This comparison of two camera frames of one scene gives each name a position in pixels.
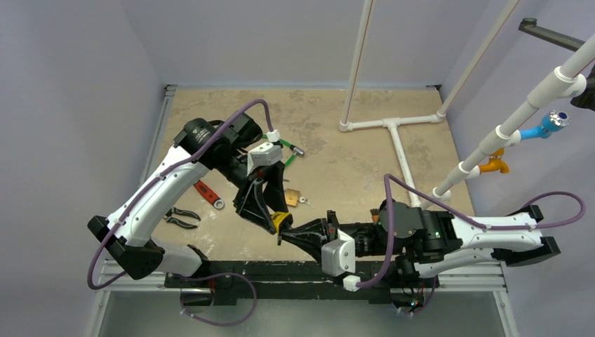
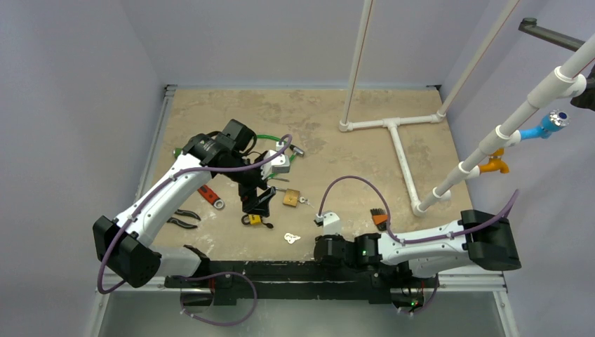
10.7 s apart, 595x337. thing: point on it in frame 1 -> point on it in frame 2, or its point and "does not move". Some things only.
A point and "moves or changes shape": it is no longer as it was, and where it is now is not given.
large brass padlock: x=292 y=196 does not move
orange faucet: x=495 y=163 does not move
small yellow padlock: x=277 y=217 moves or changes shape
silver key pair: x=306 y=201 does not move
